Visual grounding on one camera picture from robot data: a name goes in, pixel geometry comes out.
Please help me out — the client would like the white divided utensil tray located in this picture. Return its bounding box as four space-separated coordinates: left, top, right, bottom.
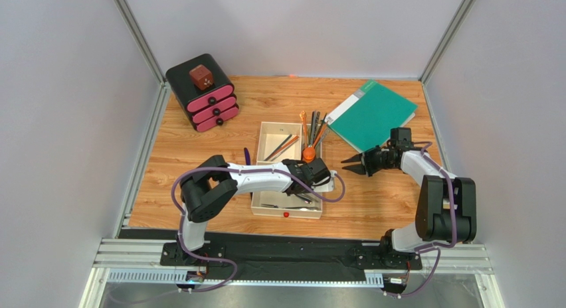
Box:
251 121 322 219

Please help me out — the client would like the blue serrated knife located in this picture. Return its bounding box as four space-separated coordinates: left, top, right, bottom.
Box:
244 147 251 165

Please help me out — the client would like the brown cube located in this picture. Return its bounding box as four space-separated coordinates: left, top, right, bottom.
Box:
189 64 215 90

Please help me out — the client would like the silver table knife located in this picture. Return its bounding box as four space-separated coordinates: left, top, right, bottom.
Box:
296 194 313 204

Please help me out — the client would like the green notebook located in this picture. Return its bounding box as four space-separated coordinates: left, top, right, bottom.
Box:
325 80 418 153

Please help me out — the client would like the orange chopstick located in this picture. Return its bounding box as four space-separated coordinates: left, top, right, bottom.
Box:
268 135 300 161

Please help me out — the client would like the gold ornate spoon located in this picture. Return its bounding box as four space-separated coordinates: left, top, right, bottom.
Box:
300 110 309 149

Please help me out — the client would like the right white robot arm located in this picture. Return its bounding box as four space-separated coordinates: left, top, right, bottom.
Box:
342 127 477 253

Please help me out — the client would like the blue-grey chopstick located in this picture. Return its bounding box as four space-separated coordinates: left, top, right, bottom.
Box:
264 134 292 161

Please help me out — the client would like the black pink drawer box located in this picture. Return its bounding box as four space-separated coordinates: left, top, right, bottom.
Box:
165 53 239 132

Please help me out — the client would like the silver fork front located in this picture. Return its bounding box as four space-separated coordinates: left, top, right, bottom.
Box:
260 204 321 211

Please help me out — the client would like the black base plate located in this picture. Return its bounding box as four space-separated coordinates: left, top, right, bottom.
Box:
118 229 423 281

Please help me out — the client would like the black spoon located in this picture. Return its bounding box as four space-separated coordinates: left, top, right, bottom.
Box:
310 110 320 145

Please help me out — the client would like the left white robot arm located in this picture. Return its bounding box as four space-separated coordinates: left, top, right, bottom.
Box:
171 155 344 254

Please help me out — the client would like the aluminium frame rail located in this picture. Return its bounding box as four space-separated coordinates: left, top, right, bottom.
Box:
80 233 504 307

